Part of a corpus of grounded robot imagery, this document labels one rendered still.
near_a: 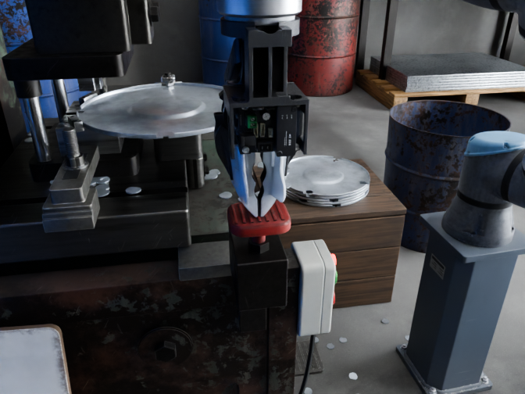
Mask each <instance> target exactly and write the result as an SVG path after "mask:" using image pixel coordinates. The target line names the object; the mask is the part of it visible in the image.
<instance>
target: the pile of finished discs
mask: <svg viewBox="0 0 525 394"><path fill-rule="evenodd" d="M334 160H335V158H333V156H303V157H299V158H296V159H292V160H291V162H290V163H289V164H288V166H287V169H288V170H289V174H287V176H286V180H285V182H287V183H290V184H291V187H290V188H288V189H286V195H285V196H286V197H288V198H289V199H291V200H293V201H296V202H299V203H301V204H305V205H309V206H318V207H335V206H333V205H336V204H338V205H337V206H347V205H351V204H353V203H356V202H358V201H360V200H362V199H363V198H365V197H366V195H367V194H368V191H369V185H370V174H369V172H368V171H367V170H366V169H365V168H364V167H362V166H361V165H359V164H357V163H355V162H353V161H351V160H348V159H343V158H341V159H337V160H338V161H335V162H333V161H334Z"/></svg>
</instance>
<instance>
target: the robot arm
mask: <svg viewBox="0 0 525 394"><path fill-rule="evenodd" d="M462 1H464V2H468V3H471V4H473V5H478V6H480V7H483V8H486V9H493V10H498V11H504V12H511V13H517V14H518V22H519V33H520V36H521V37H522V38H523V39H524V40H525V0H462ZM216 4H217V11H218V12H219V13H220V15H224V16H222V17H221V18H220V26H221V34H222V35H224V36H227V37H231V38H235V39H234V43H233V45H232V49H231V52H230V57H229V59H228V63H227V68H226V71H225V74H224V85H223V90H222V91H221V92H220V93H219V97H220V99H221V100H223V104H222V107H221V112H215V113H214V117H215V121H216V123H215V128H214V142H215V146H216V151H217V154H218V156H219V158H220V159H221V161H222V163H223V165H224V166H225V168H226V170H227V173H228V174H229V176H230V180H231V182H232V184H233V186H234V188H235V190H236V192H237V194H238V196H239V197H240V200H241V201H242V203H243V204H244V206H245V207H246V209H247V210H248V211H249V212H250V213H251V214H252V215H253V216H254V217H263V216H264V215H265V214H266V213H267V212H268V210H269V209H270V208H271V207H272V205H273V204H274V203H275V201H276V199H277V200H278V201H279V202H283V201H284V200H285V195H286V186H285V180H286V176H287V172H288V164H289V163H290V162H291V159H292V158H293V156H295V153H296V152H297V151H300V149H301V151H302V153H303V155H306V154H307V139H308V122H309V99H308V98H307V97H306V96H305V95H304V94H303V92H302V91H301V90H300V89H299V88H298V87H297V86H296V84H295V83H294V82H288V47H291V45H292V37H293V36H295V35H298V34H299V27H300V17H298V16H296V15H298V14H299V13H300V12H301V11H302V0H216ZM303 113H304V133H303V137H302V121H303ZM256 152H260V157H261V160H262V162H263V171H262V174H261V176H260V180H261V183H262V186H261V188H260V191H259V194H258V198H257V196H256V194H255V179H254V177H253V175H252V168H253V167H254V165H255V153H256ZM464 156H465V157H464V160H463V165H462V171H461V174H460V179H459V185H458V189H457V192H456V196H455V198H454V199H453V200H452V203H451V205H450V206H449V208H448V209H446V211H445V213H444V216H443V220H442V227H443V229H444V230H445V232H446V233H447V234H448V235H450V236H451V237H453V238H454V239H456V240H458V241H460V242H463V243H466V244H468V245H474V246H478V247H484V248H497V247H502V246H504V245H508V244H509V243H510V242H511V241H512V239H513V235H514V231H515V226H514V219H513V204H515V205H517V206H520V207H522V208H524V209H525V134H521V133H516V132H511V131H486V132H481V133H478V134H475V135H474V136H472V137H471V138H470V139H469V141H468V145H467V148H466V151H465V152H464Z"/></svg>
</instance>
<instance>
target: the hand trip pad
mask: <svg viewBox="0 0 525 394"><path fill-rule="evenodd" d="M227 219H228V224H229V228H230V232H231V234H233V235H235V236H237V237H240V238H249V237H252V241H253V242H254V243H257V244H260V243H264V241H265V240H266V236H267V235H281V234H284V233H286V232H288V231H289V230H290V228H291V218H290V215H289V213H288V211H287V208H286V206H285V205H284V204H283V203H282V202H279V201H277V200H276V201H275V203H274V204H273V205H272V207H271V208H270V209H269V210H268V212H267V213H266V214H265V215H264V216H263V217H254V216H253V215H252V214H251V213H250V212H249V211H248V210H247V209H246V207H245V206H244V204H243V203H242V202H238V203H235V204H232V205H230V206H229V207H228V209H227Z"/></svg>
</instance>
